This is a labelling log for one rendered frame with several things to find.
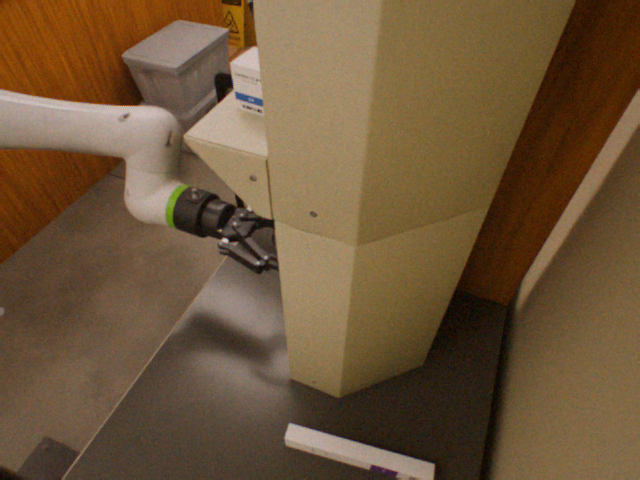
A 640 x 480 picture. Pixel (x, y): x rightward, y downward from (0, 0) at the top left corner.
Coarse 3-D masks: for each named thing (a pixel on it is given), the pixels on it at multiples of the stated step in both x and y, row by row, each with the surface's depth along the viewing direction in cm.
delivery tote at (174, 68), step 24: (192, 24) 284; (144, 48) 260; (168, 48) 259; (192, 48) 259; (216, 48) 274; (144, 72) 256; (168, 72) 247; (192, 72) 260; (216, 72) 284; (144, 96) 274; (168, 96) 264; (192, 96) 269
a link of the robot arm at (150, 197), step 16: (128, 176) 82; (144, 176) 81; (160, 176) 82; (176, 176) 85; (128, 192) 83; (144, 192) 82; (160, 192) 83; (176, 192) 82; (128, 208) 85; (144, 208) 83; (160, 208) 82
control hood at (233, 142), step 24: (216, 120) 52; (240, 120) 52; (264, 120) 52; (192, 144) 50; (216, 144) 49; (240, 144) 49; (264, 144) 49; (216, 168) 52; (240, 168) 50; (264, 168) 48; (240, 192) 53; (264, 192) 51; (264, 216) 55
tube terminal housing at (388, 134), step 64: (256, 0) 35; (320, 0) 33; (384, 0) 31; (448, 0) 33; (512, 0) 35; (320, 64) 37; (384, 64) 35; (448, 64) 37; (512, 64) 40; (320, 128) 41; (384, 128) 40; (448, 128) 43; (512, 128) 47; (320, 192) 47; (384, 192) 46; (448, 192) 51; (320, 256) 56; (384, 256) 55; (448, 256) 62; (320, 320) 67; (384, 320) 69; (320, 384) 86
